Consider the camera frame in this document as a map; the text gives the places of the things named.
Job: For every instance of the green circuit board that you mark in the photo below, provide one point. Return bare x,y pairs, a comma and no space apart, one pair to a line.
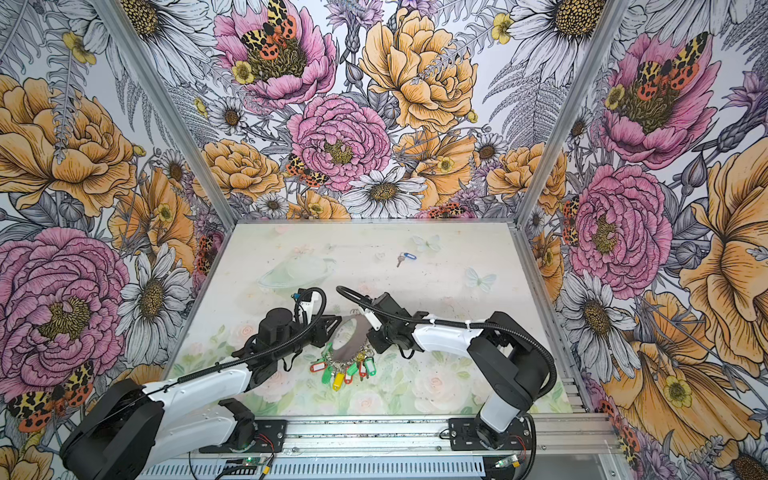
249,468

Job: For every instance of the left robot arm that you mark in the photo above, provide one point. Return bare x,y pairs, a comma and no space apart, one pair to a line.
159,403

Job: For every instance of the aluminium front rail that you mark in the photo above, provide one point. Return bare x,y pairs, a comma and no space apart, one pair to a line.
336,436

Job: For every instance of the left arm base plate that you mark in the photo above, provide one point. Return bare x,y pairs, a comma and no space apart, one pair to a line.
259,436

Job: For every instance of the yellow key tag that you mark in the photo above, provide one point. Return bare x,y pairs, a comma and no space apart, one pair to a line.
338,381

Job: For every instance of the key with blue tag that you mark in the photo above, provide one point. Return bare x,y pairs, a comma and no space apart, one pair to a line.
405,256

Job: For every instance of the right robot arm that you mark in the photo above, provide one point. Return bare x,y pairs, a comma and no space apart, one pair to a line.
517,367

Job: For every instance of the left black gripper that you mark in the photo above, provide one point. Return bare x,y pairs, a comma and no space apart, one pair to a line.
319,326

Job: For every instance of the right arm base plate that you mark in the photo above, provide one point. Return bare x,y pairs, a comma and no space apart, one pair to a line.
470,434

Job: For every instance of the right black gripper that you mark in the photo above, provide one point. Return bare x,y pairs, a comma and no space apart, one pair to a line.
375,342

